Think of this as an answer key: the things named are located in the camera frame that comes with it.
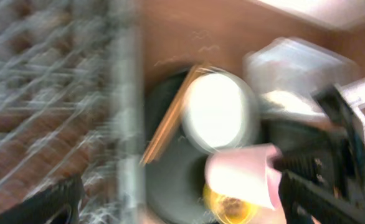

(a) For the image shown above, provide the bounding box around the grey round plate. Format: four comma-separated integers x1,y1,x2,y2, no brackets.
182,68,260,154

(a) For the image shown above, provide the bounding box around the clear plastic bin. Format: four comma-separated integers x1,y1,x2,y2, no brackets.
244,37,359,121

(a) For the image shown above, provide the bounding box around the round black tray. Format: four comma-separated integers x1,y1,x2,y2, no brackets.
143,70,283,224

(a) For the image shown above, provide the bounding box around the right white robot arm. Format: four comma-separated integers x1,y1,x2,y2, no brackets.
272,78,365,223

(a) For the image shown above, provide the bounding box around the yellow bowl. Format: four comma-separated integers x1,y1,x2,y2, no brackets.
203,184,258,224

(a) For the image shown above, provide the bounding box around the pink plastic cup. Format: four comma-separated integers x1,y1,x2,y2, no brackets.
205,144,282,210

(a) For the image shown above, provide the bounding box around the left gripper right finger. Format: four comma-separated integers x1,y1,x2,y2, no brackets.
278,170,365,224

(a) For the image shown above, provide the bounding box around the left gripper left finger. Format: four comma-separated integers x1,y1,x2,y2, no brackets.
0,175,85,224

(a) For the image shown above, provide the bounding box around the grey plastic dishwasher rack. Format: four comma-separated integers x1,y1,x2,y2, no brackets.
0,0,142,223

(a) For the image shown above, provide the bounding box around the wooden chopstick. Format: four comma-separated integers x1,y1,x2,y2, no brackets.
140,62,211,166

